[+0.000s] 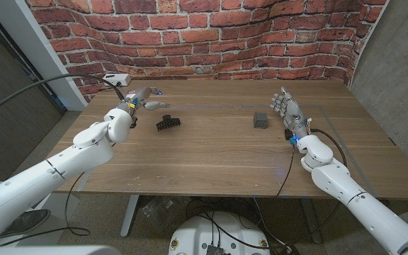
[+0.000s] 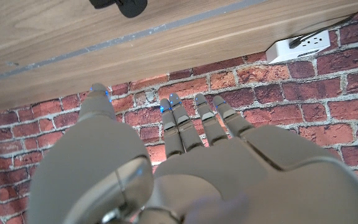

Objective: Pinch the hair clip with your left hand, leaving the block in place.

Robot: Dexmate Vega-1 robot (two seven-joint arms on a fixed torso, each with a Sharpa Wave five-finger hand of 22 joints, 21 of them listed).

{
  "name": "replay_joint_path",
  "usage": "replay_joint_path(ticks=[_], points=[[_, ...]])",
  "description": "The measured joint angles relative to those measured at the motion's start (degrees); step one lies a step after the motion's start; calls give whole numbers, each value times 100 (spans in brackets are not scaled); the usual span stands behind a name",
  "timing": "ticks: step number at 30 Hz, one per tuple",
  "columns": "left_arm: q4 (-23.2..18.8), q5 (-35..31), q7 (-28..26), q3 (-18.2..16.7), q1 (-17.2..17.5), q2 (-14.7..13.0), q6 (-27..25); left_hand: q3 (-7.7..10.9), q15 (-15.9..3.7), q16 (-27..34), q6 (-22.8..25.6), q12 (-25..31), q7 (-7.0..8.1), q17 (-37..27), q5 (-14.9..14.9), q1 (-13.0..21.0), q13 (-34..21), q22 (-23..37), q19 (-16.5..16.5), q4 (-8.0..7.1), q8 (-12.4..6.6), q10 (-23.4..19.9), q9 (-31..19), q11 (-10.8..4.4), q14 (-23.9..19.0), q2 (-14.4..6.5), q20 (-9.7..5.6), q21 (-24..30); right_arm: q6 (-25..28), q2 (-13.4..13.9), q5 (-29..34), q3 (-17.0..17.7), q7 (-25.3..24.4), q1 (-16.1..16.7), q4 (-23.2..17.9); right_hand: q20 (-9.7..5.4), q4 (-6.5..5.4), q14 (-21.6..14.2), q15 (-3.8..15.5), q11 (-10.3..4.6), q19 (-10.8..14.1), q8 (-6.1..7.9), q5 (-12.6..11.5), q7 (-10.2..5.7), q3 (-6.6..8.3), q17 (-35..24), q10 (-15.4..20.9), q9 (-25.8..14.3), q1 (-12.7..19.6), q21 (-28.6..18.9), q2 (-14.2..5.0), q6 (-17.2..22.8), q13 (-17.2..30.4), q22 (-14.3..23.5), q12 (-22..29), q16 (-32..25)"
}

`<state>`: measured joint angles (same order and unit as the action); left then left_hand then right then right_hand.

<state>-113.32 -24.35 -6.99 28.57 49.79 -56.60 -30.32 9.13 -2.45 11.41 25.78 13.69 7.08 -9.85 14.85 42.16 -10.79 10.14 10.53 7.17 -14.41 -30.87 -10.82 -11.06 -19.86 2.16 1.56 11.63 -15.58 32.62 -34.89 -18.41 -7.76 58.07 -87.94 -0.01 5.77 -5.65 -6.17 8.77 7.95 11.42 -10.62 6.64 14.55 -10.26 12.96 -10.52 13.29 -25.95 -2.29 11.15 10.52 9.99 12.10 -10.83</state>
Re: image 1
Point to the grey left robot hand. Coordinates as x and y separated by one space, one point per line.
138 95

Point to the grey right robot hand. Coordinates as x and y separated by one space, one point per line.
292 111

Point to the black hair clip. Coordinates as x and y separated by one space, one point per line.
168 124

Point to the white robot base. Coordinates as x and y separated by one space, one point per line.
197 233

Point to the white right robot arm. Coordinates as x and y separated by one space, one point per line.
360 202

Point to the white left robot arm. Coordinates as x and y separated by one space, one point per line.
48 177

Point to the dark grey embossed block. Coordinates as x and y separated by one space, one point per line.
260 120

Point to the white power strip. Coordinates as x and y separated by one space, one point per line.
116 79

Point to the red brick print backdrop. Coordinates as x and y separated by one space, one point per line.
207 39

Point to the white pillar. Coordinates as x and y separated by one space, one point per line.
41 46

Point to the grey table leg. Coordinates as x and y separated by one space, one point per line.
312 221
129 216

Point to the clear plastic bag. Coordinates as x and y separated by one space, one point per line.
161 212

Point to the black electronics module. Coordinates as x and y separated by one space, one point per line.
214 250

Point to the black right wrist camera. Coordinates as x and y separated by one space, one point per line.
288 134

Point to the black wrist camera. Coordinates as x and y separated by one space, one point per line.
288 134
133 123

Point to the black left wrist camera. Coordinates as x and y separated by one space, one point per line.
133 123

